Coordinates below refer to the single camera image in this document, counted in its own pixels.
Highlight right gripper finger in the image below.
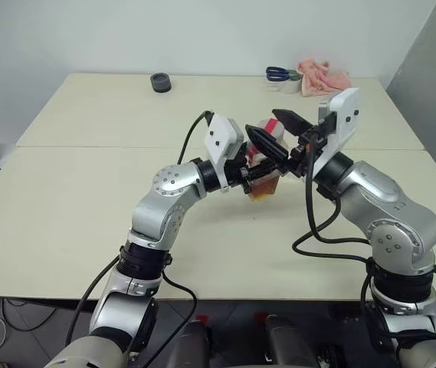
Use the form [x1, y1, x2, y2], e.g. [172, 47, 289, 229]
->
[271, 108, 313, 136]
[244, 123, 291, 166]

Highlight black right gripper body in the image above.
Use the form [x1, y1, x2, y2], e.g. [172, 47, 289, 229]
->
[287, 112, 338, 178]

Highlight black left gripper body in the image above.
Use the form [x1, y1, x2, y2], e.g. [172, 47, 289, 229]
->
[224, 158, 254, 196]

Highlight red-labelled bottle of brown drink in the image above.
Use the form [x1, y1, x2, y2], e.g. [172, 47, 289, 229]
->
[246, 118, 290, 202]

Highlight white tape roll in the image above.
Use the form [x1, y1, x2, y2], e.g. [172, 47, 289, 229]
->
[278, 78, 301, 95]

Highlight pink cloth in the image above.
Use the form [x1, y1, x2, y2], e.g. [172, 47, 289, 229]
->
[297, 58, 353, 97]

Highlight dark grey round container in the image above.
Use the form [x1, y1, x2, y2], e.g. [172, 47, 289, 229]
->
[150, 72, 173, 94]

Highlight grey partition panel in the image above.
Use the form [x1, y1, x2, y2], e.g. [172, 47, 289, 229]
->
[385, 0, 436, 195]

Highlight dark rounded shape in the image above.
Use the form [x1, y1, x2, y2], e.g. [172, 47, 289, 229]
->
[178, 320, 214, 368]

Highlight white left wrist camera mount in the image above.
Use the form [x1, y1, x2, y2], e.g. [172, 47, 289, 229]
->
[205, 113, 246, 192]

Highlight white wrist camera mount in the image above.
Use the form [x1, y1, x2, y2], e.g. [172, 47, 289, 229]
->
[312, 87, 362, 177]
[205, 113, 246, 192]

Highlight blue-handled scissors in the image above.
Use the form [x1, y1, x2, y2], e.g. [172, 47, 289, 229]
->
[265, 66, 303, 83]

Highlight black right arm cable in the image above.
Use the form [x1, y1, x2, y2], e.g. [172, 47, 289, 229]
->
[292, 133, 395, 353]

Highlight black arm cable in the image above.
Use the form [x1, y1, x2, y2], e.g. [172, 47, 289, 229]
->
[65, 110, 215, 368]
[292, 133, 395, 353]

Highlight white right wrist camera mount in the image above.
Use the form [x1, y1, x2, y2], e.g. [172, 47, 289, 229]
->
[312, 87, 362, 177]

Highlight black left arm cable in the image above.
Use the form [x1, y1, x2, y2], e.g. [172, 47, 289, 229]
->
[65, 110, 215, 368]

